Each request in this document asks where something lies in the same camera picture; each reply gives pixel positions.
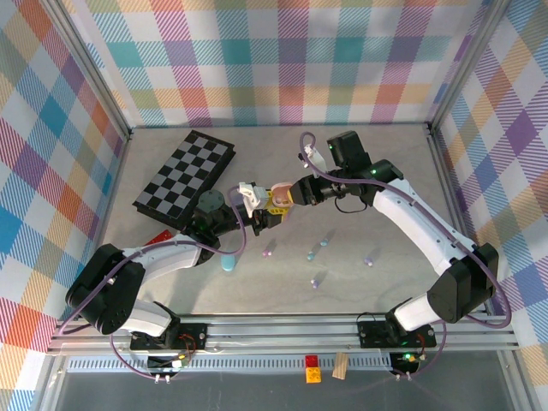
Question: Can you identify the pink earbud charging case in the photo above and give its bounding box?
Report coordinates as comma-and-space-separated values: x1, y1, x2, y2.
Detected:
271, 181, 297, 207

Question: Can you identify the black and grey chessboard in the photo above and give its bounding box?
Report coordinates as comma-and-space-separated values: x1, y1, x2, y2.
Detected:
131, 129, 237, 233

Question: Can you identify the red toy brick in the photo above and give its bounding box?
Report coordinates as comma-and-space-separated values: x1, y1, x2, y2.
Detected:
142, 229, 176, 248

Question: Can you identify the small wooden block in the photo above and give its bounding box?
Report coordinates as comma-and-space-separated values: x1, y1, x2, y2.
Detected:
331, 352, 348, 380

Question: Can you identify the small black circuit board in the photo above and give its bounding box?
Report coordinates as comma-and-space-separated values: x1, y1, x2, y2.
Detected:
146, 350, 193, 373
390, 349, 429, 374

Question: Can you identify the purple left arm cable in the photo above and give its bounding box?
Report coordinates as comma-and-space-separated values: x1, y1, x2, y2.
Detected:
57, 186, 249, 382

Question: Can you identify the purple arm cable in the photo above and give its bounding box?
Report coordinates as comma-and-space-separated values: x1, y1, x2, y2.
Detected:
57, 186, 249, 382
299, 132, 513, 382

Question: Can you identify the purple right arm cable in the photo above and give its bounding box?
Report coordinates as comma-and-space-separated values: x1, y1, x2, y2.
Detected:
299, 132, 513, 382

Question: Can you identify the aluminium side rail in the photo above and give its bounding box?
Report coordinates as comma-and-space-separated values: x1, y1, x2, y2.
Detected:
427, 122, 483, 266
83, 135, 132, 275

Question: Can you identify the wide aluminium base rail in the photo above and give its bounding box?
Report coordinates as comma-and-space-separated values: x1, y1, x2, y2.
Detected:
45, 313, 520, 357

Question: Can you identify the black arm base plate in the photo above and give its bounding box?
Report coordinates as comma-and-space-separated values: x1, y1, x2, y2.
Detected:
357, 313, 438, 349
129, 324, 210, 351

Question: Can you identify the aluminium frame post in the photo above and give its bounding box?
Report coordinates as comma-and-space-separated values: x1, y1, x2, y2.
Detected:
42, 0, 134, 145
426, 0, 513, 134

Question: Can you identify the grey slotted cable duct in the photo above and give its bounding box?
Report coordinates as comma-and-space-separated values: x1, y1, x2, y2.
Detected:
66, 357, 395, 373

